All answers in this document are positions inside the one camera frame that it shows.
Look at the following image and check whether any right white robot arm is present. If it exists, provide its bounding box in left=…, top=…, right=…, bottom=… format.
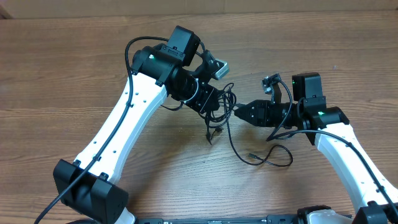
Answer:
left=234, top=72, right=397, bottom=223

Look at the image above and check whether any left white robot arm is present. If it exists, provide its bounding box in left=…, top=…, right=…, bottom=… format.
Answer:
left=53, top=26, right=229, bottom=223

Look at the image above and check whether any black USB cable bundle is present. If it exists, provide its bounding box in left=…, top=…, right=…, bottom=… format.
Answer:
left=198, top=82, right=238, bottom=146

